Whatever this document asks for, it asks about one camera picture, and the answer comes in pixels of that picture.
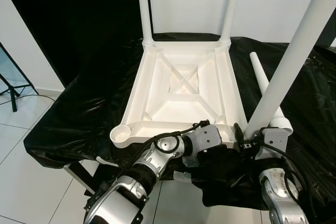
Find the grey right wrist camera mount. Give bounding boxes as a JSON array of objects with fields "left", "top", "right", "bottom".
[{"left": 260, "top": 127, "right": 289, "bottom": 161}]

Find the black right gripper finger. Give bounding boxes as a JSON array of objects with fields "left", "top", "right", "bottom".
[{"left": 233, "top": 123, "right": 247, "bottom": 149}]

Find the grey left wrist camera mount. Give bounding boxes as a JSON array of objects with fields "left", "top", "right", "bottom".
[{"left": 186, "top": 123, "right": 224, "bottom": 156}]

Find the black tripod stand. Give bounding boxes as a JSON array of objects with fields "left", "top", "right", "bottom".
[{"left": 0, "top": 43, "right": 36, "bottom": 112}]

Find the black plastic cover sheet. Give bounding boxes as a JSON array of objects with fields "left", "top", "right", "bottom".
[{"left": 24, "top": 34, "right": 336, "bottom": 222}]

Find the black door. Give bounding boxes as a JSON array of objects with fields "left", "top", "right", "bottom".
[{"left": 0, "top": 0, "right": 149, "bottom": 86}]

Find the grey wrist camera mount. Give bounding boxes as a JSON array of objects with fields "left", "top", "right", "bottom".
[
  {"left": 260, "top": 127, "right": 289, "bottom": 161},
  {"left": 186, "top": 123, "right": 224, "bottom": 156}
]

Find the black wall pillar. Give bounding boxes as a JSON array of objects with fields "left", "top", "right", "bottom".
[{"left": 318, "top": 12, "right": 336, "bottom": 47}]

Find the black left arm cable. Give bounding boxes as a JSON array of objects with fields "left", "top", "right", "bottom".
[{"left": 89, "top": 121, "right": 211, "bottom": 198}]

